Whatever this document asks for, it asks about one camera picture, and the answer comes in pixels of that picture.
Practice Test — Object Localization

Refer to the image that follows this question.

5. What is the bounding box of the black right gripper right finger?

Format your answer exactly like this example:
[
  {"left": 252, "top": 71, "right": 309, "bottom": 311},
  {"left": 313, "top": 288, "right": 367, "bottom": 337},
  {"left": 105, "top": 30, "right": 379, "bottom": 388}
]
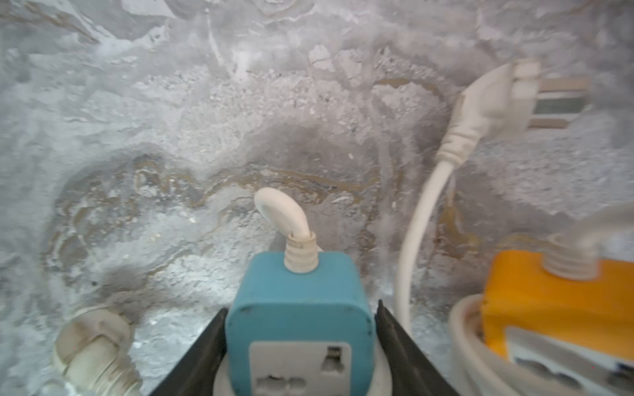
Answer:
[{"left": 375, "top": 300, "right": 458, "bottom": 396}]

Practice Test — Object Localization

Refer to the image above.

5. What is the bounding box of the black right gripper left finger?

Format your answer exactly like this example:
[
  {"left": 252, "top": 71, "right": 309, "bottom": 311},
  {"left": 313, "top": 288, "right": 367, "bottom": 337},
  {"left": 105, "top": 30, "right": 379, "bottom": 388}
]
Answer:
[{"left": 150, "top": 308, "right": 229, "bottom": 396}]

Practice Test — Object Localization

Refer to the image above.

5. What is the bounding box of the blue power strip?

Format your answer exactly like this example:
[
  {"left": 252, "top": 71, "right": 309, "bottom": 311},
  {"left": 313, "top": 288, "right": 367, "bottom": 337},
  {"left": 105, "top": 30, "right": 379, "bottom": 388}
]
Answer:
[{"left": 226, "top": 252, "right": 376, "bottom": 395}]

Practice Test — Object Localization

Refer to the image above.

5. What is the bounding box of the white cord of strip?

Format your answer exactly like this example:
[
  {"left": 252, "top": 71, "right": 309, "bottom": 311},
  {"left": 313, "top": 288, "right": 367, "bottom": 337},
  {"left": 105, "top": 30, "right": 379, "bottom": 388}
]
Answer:
[{"left": 51, "top": 186, "right": 393, "bottom": 396}]

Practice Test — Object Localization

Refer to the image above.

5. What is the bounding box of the orange power strip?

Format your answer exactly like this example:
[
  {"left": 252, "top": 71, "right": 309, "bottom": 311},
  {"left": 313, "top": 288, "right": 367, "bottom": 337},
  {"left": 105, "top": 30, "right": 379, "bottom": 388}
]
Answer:
[{"left": 480, "top": 250, "right": 633, "bottom": 395}]

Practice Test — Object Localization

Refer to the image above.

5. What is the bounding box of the white power strip cord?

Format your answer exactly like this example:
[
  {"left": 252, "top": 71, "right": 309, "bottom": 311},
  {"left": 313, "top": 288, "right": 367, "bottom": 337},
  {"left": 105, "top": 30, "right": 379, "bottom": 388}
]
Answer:
[{"left": 395, "top": 58, "right": 634, "bottom": 396}]

